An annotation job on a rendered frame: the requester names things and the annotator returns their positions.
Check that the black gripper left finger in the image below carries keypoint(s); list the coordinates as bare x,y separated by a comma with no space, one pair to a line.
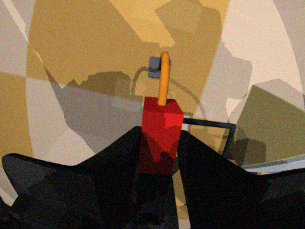
99,187

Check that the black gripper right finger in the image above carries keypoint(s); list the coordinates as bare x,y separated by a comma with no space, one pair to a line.
220,194

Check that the black vertical post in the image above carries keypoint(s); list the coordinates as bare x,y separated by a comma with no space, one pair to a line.
170,203

